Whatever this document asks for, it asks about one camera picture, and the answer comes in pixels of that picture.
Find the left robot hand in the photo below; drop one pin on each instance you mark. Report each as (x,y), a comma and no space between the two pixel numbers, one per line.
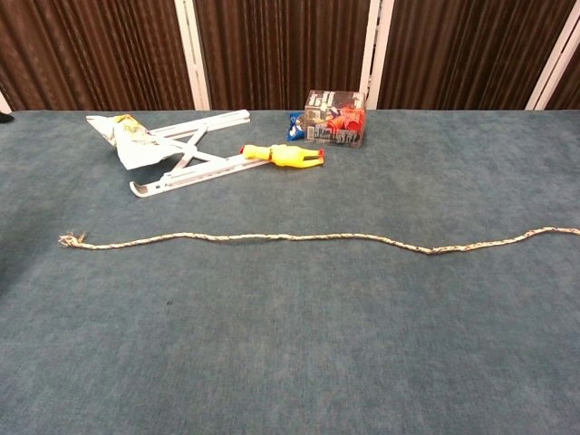
(4,118)

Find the brown pleated partition panel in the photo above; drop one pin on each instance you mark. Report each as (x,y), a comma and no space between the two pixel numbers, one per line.
(571,86)
(462,50)
(90,50)
(285,45)

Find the white printed snack bag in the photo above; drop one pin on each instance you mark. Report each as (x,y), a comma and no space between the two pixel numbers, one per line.
(136,151)

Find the white folding laptop stand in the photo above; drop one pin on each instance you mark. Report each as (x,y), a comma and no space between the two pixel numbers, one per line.
(204,174)

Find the yellow rubber chicken toy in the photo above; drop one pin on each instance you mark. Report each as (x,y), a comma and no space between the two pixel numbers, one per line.
(290,156)

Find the blue snack packet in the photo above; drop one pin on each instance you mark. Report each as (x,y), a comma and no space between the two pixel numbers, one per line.
(295,129)

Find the dark printed cardboard box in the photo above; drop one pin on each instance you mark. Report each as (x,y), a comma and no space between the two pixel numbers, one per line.
(335,120)

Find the teal felt table cover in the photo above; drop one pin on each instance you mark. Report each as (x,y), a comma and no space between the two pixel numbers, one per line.
(290,362)

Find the white partition post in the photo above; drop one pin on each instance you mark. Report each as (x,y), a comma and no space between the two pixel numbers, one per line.
(556,68)
(3,103)
(192,54)
(375,54)

